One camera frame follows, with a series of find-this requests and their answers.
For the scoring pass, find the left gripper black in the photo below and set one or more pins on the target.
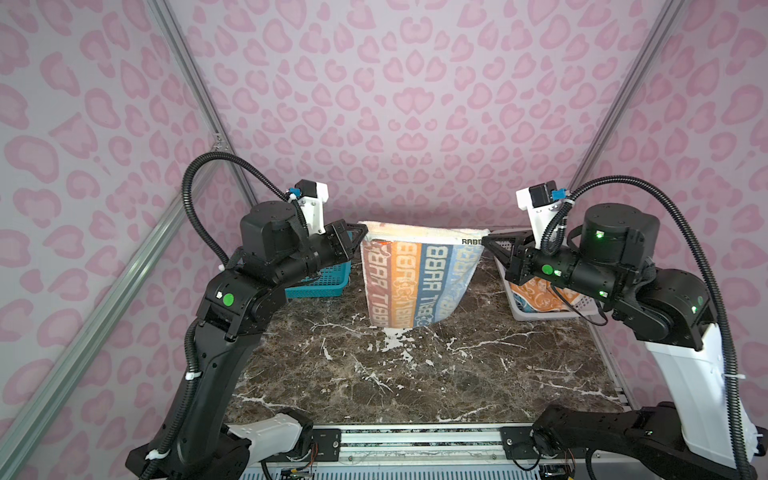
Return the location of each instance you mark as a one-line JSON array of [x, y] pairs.
[[341, 245]]

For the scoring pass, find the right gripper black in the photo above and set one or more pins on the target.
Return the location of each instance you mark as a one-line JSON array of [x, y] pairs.
[[520, 258]]

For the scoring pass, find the teal plastic basket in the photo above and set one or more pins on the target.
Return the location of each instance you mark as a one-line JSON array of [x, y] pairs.
[[331, 283]]

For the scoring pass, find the rabbit striped towel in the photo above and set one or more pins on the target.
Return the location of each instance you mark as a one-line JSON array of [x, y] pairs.
[[416, 276]]

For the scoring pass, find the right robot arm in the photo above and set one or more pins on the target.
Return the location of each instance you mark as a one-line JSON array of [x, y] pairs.
[[673, 313]]

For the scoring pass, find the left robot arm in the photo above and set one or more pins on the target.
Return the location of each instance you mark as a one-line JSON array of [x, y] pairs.
[[278, 252]]

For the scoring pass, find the orange patterned towel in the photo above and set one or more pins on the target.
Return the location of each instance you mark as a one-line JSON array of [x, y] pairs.
[[537, 296]]

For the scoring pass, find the white plastic basket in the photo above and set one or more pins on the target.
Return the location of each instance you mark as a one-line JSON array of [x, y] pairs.
[[585, 309]]

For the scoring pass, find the left diagonal aluminium strut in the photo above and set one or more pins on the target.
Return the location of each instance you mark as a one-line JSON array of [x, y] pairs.
[[69, 230]]

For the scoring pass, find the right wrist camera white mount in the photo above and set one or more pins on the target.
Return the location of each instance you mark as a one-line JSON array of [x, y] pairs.
[[541, 202]]

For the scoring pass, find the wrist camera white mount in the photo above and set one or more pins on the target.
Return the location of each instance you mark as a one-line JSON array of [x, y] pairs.
[[541, 202], [311, 197]]

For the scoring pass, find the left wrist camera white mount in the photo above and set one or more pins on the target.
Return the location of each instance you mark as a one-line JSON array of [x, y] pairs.
[[311, 197]]

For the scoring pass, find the left corner aluminium post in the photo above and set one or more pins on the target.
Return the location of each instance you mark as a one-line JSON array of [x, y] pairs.
[[180, 51]]

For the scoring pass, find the corner aluminium post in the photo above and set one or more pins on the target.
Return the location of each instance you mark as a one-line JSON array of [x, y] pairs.
[[180, 51], [664, 26]]

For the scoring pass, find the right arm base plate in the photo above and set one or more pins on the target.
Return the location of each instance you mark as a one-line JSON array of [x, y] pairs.
[[517, 443]]

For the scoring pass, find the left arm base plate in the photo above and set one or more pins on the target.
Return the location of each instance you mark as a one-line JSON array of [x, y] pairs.
[[318, 445]]

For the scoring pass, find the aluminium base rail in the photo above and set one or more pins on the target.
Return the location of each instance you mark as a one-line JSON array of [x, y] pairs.
[[443, 451]]

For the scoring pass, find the right corner aluminium post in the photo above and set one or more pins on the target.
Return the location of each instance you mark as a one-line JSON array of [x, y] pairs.
[[664, 26]]

